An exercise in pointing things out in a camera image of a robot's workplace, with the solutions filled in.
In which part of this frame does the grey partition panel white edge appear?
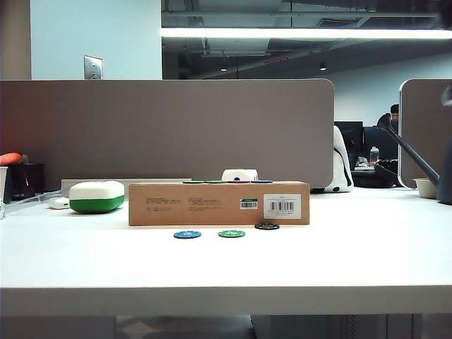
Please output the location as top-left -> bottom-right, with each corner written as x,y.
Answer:
398,78 -> 452,189

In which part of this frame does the long ceiling light strip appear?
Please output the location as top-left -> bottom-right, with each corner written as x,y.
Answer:
159,27 -> 452,40

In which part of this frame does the black watering can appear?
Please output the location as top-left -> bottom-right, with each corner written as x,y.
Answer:
376,112 -> 452,205

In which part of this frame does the metal wall switch plate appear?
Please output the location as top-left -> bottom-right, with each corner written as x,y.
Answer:
83,55 -> 104,81

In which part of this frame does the brown cardboard box with barcode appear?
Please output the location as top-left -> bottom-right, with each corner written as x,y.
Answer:
128,181 -> 311,226

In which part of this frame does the white and green case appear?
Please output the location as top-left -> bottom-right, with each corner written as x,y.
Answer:
69,180 -> 126,214

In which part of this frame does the clear acrylic tray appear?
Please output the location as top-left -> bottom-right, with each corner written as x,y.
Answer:
0,189 -> 64,220

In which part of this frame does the dark computer monitor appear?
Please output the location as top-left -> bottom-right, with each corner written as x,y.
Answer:
334,121 -> 364,170
363,126 -> 400,160

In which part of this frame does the silver partition base rail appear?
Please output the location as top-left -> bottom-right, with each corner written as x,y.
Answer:
61,179 -> 191,198

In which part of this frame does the white and black plush figure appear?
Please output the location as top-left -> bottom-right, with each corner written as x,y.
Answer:
323,126 -> 355,194

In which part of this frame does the small beige bowl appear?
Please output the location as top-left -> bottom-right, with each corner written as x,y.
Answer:
412,177 -> 441,198

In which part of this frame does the black bag in background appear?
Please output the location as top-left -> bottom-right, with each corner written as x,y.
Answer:
352,158 -> 402,189

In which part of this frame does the wide grey desk partition panel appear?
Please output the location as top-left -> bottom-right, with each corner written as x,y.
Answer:
0,78 -> 335,191

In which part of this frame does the seated person in background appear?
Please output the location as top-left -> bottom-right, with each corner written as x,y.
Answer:
389,103 -> 400,132

